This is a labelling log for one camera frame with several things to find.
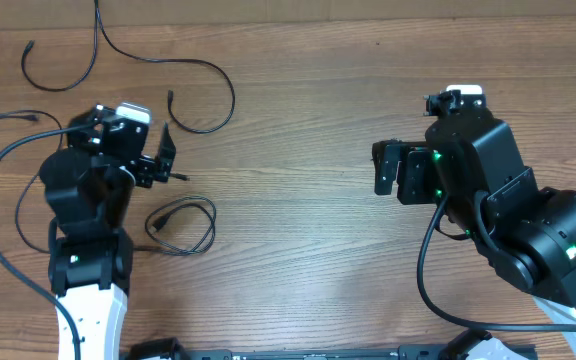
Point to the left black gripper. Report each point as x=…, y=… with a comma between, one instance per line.
x=146, y=167

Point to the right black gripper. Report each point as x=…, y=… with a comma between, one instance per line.
x=416, y=164

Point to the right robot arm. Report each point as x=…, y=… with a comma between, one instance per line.
x=469, y=167

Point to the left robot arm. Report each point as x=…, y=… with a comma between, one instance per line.
x=88, y=186

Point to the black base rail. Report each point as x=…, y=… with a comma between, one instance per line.
x=470, y=344

